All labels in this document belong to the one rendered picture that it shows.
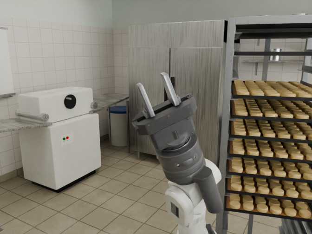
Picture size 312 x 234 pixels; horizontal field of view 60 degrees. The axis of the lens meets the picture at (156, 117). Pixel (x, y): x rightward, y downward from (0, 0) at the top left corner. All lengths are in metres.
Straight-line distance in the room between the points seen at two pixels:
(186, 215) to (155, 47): 3.40
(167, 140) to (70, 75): 4.17
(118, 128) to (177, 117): 4.40
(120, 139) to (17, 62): 2.09
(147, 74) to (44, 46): 1.54
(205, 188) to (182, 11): 4.26
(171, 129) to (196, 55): 3.08
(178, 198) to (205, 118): 3.06
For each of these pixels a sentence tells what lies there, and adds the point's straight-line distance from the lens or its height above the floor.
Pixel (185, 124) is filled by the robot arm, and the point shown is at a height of 1.56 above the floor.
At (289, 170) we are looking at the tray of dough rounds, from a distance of 1.43.
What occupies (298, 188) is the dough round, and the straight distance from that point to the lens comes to 1.49.
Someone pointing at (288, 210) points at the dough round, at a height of 0.97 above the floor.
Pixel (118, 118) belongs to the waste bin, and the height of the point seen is 0.53.
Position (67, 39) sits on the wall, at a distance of 4.60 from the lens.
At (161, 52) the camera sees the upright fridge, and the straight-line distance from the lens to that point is 3.77.
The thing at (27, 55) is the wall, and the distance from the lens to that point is 4.15.
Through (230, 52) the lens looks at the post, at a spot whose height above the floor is 1.68.
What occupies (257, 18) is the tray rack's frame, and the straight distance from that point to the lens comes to 1.19.
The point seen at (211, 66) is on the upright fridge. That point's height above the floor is 1.50.
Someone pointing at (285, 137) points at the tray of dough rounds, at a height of 1.32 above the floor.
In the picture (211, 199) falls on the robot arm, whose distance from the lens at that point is 0.56.
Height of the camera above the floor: 1.69
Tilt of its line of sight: 14 degrees down
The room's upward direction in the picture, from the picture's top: straight up
